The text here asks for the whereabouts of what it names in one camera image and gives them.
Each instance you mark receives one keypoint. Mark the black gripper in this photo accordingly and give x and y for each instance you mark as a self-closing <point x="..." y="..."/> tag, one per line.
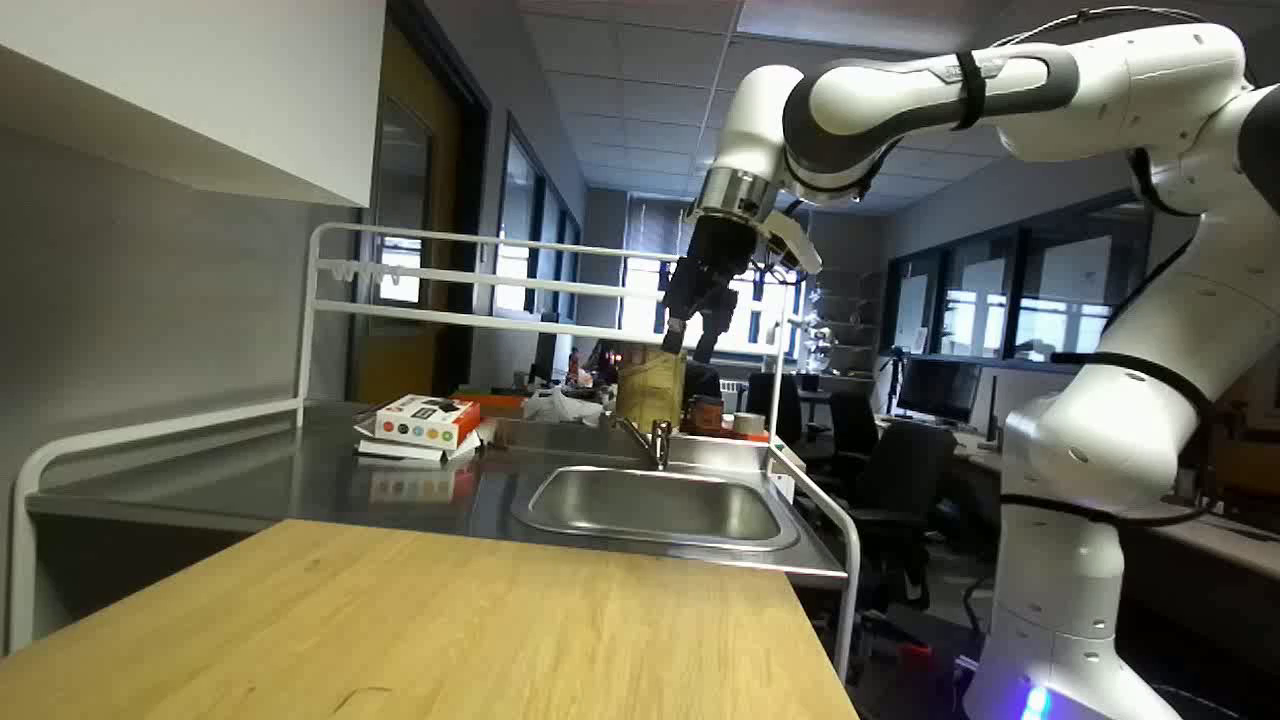
<point x="721" y="262"/>

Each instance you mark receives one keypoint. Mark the metal faucet spout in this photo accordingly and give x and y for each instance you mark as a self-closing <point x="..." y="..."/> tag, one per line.
<point x="653" y="440"/>

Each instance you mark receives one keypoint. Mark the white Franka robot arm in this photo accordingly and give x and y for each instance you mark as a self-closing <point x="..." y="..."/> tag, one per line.
<point x="1135" y="80"/>

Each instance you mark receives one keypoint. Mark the yellow cloth bag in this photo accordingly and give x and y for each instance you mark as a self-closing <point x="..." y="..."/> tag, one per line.
<point x="651" y="385"/>

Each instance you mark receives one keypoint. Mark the red small container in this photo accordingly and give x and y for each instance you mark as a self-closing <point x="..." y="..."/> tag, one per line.
<point x="706" y="417"/>

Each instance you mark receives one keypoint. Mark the white small cup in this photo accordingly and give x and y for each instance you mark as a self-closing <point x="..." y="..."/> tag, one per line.
<point x="751" y="425"/>

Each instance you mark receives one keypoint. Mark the white plastic bag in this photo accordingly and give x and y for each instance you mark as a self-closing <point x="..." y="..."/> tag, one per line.
<point x="560" y="404"/>

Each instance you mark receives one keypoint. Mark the stainless steel sink basin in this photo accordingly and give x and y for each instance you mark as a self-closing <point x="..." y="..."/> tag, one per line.
<point x="653" y="506"/>

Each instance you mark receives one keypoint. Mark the orange object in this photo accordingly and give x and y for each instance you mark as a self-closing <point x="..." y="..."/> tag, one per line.
<point x="489" y="402"/>

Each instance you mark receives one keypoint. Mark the dark computer monitor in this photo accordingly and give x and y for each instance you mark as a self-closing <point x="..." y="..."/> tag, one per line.
<point x="937" y="390"/>

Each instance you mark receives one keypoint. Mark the black office chair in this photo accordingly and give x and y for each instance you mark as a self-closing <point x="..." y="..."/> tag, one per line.
<point x="896" y="493"/>

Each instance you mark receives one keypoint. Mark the white flat book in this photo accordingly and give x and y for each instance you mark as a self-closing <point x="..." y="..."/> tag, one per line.
<point x="463" y="449"/>

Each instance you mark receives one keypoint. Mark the red and white toy box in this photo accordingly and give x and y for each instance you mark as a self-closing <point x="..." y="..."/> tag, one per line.
<point x="427" y="423"/>

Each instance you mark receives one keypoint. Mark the stainless steel counter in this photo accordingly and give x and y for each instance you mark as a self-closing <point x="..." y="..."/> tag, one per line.
<point x="334" y="481"/>

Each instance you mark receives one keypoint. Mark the office desk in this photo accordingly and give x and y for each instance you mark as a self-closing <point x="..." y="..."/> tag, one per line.
<point x="1202" y="535"/>

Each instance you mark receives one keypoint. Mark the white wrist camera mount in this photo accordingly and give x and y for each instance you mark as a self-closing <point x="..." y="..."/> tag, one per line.
<point x="798" y="243"/>

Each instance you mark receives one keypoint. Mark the white metal rack frame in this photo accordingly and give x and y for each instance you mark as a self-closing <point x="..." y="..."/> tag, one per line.
<point x="402" y="278"/>

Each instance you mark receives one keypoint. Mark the wooden door with dark frame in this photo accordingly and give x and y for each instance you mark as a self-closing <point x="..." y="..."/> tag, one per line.
<point x="415" y="202"/>

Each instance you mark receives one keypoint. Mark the white wall cabinet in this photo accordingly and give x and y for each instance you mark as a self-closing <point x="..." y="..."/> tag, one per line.
<point x="200" y="80"/>

